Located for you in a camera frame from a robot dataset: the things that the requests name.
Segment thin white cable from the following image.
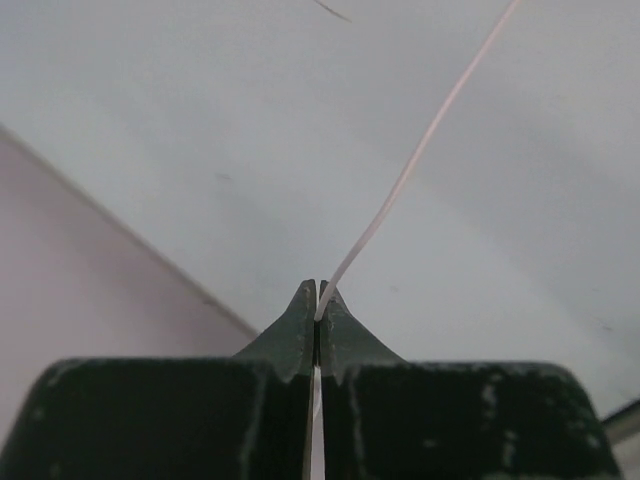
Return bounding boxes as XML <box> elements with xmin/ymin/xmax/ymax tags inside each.
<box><xmin>307</xmin><ymin>0</ymin><xmax>521</xmax><ymax>480</ymax></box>

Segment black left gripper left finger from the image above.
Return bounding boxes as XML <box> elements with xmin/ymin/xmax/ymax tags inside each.
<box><xmin>1</xmin><ymin>280</ymin><xmax>317</xmax><ymax>479</ymax></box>

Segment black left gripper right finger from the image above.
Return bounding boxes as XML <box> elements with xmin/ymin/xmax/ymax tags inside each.
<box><xmin>317</xmin><ymin>292</ymin><xmax>622</xmax><ymax>479</ymax></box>

